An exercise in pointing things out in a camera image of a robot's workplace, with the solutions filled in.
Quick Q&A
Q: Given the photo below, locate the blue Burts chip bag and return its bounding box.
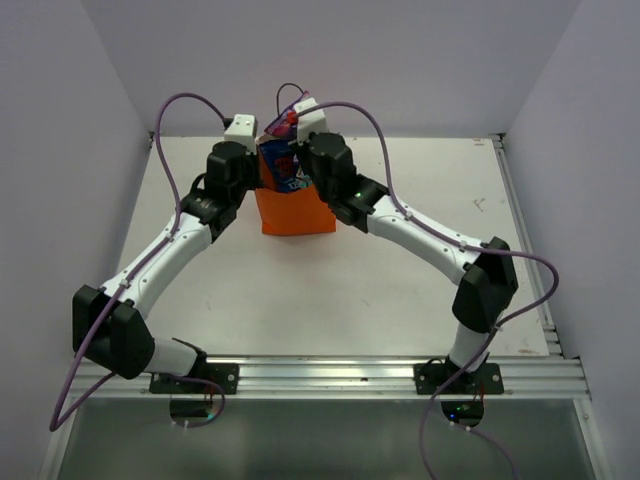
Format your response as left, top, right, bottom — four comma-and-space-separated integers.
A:
259, 139, 312, 194

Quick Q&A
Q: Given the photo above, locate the purple snack packet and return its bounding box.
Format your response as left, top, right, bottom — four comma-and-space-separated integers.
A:
264, 91, 310, 141

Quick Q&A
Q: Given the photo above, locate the orange paper bag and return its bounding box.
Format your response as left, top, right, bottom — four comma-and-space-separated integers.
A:
254, 82, 339, 236

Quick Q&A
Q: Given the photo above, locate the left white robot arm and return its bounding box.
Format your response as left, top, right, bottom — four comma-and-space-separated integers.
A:
72, 140, 261, 393

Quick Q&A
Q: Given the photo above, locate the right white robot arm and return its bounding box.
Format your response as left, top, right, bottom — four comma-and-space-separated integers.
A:
294, 133, 519, 393

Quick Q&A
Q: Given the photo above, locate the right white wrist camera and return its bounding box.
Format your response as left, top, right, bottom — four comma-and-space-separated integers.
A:
285, 97, 329, 144

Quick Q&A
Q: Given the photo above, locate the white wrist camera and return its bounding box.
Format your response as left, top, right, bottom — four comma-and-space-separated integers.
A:
224, 114, 258, 154
285, 97, 329, 144

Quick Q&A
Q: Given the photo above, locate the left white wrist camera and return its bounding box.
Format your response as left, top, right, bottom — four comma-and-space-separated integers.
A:
224, 114, 258, 154

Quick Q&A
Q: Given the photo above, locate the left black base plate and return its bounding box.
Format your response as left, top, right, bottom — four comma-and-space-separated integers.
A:
149, 362, 240, 395

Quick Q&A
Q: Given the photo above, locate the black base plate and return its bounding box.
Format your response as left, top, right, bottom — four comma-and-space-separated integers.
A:
149, 362, 240, 395
413, 359, 505, 395

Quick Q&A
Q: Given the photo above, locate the aluminium mounting rail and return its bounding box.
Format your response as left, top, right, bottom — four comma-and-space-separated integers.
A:
74, 355, 591, 400

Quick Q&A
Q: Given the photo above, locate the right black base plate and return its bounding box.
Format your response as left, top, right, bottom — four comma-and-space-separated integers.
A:
413, 359, 505, 395

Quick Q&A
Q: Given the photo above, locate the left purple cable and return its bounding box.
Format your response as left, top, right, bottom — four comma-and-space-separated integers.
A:
48, 92, 231, 432

